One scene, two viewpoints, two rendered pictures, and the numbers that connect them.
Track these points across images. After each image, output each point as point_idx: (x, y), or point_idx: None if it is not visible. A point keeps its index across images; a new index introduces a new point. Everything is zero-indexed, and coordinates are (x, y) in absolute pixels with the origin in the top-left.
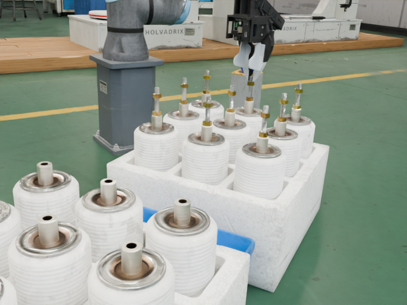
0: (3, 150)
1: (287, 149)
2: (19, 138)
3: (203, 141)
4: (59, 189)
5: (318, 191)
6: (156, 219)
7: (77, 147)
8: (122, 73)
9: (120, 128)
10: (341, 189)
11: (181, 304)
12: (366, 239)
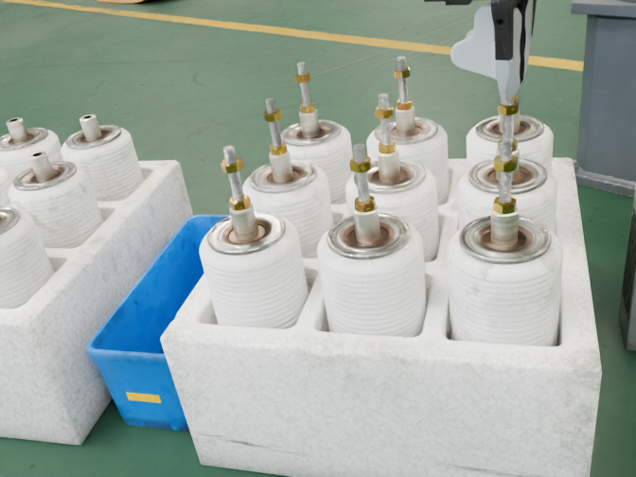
0: (477, 112)
1: (324, 270)
2: (528, 102)
3: (271, 177)
4: (73, 148)
5: (512, 450)
6: None
7: (553, 144)
8: (598, 25)
9: (585, 134)
10: None
11: None
12: None
